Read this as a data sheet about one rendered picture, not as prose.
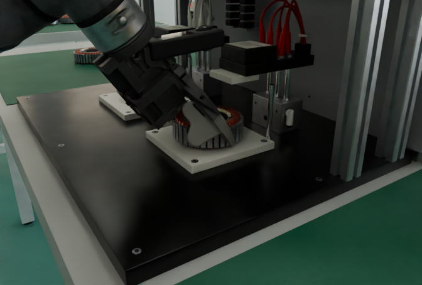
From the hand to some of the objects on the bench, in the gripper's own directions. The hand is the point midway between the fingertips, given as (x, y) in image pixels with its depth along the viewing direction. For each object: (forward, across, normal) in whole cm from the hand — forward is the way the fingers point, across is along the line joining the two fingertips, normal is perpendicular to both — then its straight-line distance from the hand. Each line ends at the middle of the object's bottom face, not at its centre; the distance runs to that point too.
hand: (211, 127), depth 61 cm
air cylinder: (+10, -24, +10) cm, 28 cm away
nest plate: (+2, 0, -2) cm, 3 cm away
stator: (+7, -81, +2) cm, 82 cm away
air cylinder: (+10, 0, +10) cm, 14 cm away
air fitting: (+9, +4, +10) cm, 14 cm away
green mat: (+17, -77, +16) cm, 80 cm away
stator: (+1, 0, -1) cm, 2 cm away
